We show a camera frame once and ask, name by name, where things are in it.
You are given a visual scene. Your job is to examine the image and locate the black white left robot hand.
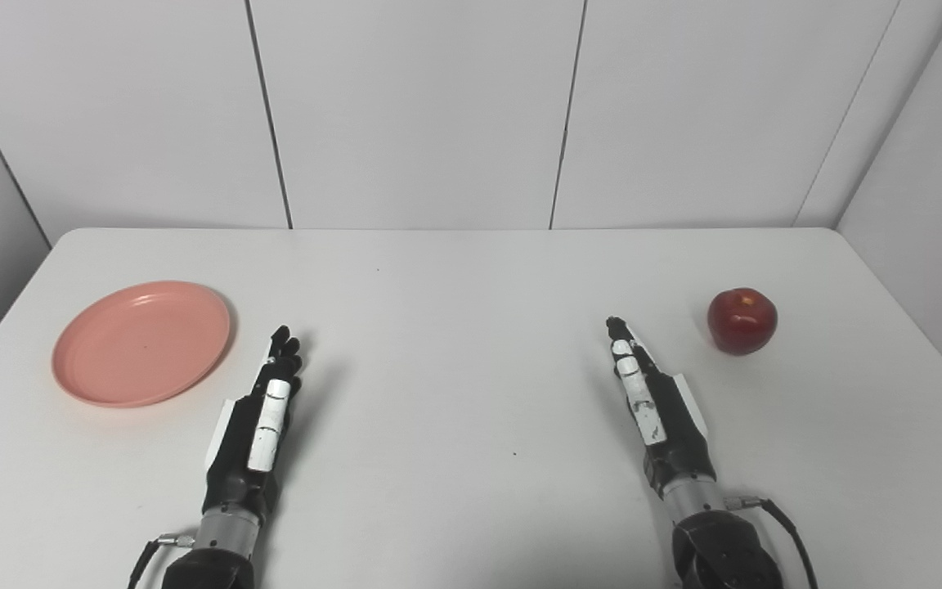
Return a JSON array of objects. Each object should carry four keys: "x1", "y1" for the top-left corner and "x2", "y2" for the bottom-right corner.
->
[{"x1": 203, "y1": 325, "x2": 306, "y2": 518}]

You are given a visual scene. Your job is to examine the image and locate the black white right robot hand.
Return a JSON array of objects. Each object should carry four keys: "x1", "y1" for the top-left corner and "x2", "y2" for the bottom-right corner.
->
[{"x1": 605, "y1": 316, "x2": 717, "y2": 500}]

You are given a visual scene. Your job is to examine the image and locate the red apple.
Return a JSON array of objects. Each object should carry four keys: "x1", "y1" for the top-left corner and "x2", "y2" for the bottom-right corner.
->
[{"x1": 707, "y1": 287, "x2": 778, "y2": 356}]

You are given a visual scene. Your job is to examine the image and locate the pink round plate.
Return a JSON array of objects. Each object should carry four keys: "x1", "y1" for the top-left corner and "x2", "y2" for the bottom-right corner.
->
[{"x1": 52, "y1": 281, "x2": 232, "y2": 408}]

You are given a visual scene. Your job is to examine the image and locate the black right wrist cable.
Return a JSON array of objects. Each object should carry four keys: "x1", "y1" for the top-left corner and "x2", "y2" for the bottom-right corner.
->
[{"x1": 724, "y1": 495, "x2": 819, "y2": 589}]

